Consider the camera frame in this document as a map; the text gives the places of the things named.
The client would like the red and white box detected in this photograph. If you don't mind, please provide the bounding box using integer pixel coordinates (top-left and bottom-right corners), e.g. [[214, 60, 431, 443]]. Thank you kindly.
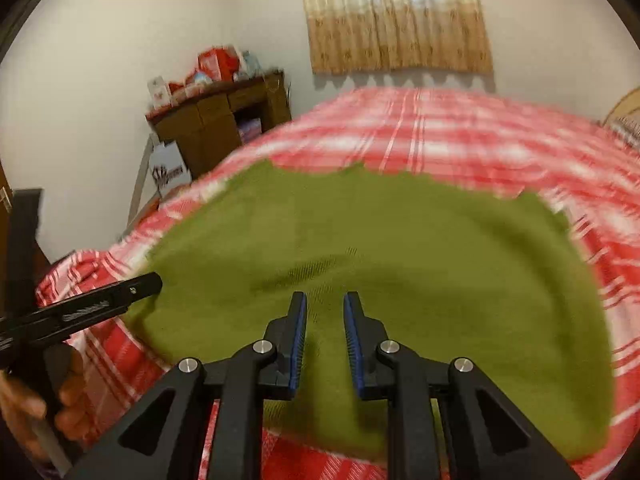
[[169, 80, 202, 105]]

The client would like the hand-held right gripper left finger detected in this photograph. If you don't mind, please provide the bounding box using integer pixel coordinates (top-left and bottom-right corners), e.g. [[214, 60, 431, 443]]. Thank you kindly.
[[65, 291, 308, 480]]

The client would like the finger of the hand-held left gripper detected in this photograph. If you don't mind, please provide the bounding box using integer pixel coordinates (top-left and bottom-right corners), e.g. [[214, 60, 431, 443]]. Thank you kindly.
[[0, 272, 164, 368]]

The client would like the small white box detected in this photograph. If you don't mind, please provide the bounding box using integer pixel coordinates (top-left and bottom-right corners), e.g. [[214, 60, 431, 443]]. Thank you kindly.
[[147, 76, 171, 112]]

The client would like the person's left hand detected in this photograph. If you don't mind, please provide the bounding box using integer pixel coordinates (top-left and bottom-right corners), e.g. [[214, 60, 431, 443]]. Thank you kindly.
[[0, 349, 94, 467]]

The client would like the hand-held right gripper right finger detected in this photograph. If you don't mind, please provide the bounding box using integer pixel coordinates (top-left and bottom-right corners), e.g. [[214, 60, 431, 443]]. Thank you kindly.
[[343, 291, 583, 480]]

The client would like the beige floral window curtain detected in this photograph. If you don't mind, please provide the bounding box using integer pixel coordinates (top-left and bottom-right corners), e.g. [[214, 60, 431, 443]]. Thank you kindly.
[[296, 0, 495, 77]]

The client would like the red plaid bed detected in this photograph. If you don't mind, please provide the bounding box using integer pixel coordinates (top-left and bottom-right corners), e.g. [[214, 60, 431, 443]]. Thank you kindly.
[[34, 85, 640, 480]]

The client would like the floral patterned pillow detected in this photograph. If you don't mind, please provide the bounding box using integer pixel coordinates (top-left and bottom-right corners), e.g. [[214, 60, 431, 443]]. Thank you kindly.
[[607, 116, 640, 150]]

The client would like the brown wooden desk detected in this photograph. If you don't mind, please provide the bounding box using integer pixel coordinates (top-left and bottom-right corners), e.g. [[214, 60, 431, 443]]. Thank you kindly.
[[145, 70, 293, 182]]

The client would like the cream wooden headboard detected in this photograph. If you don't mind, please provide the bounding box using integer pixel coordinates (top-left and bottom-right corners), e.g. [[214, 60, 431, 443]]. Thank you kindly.
[[602, 87, 640, 128]]

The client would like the white bag with black print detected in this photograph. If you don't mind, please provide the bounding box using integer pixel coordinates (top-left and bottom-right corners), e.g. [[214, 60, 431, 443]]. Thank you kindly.
[[149, 140, 194, 197]]

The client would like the red gift box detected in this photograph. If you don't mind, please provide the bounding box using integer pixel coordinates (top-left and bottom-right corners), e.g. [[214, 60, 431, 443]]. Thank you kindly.
[[197, 47, 239, 82]]

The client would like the grey leaning board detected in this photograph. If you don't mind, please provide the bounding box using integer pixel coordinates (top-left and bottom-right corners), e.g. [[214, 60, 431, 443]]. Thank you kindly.
[[127, 134, 157, 227]]

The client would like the green orange striped knit sweater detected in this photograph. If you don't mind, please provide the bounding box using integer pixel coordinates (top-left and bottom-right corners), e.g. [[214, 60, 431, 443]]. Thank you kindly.
[[122, 160, 617, 462]]

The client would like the purple box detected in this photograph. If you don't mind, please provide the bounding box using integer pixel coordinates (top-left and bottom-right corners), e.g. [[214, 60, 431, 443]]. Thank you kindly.
[[236, 118, 264, 142]]

